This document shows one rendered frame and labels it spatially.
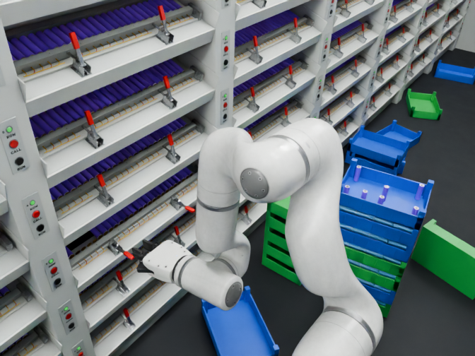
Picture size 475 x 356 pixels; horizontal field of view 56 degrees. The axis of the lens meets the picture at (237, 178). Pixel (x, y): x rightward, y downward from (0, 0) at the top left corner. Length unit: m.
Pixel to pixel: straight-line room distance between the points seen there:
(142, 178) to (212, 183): 0.53
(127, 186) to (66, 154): 0.25
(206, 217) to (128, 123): 0.43
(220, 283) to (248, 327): 0.81
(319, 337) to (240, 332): 0.96
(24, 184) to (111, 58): 0.35
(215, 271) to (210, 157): 0.34
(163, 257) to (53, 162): 0.35
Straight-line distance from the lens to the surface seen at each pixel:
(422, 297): 2.11
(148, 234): 1.47
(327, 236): 0.79
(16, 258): 1.21
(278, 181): 0.68
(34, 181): 1.10
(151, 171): 1.39
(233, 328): 1.84
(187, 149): 1.48
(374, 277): 1.84
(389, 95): 3.33
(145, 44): 1.22
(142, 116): 1.28
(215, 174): 0.85
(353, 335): 0.91
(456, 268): 2.14
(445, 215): 2.56
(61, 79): 1.08
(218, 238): 0.95
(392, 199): 1.74
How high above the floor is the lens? 1.51
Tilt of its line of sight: 37 degrees down
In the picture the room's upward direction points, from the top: 2 degrees clockwise
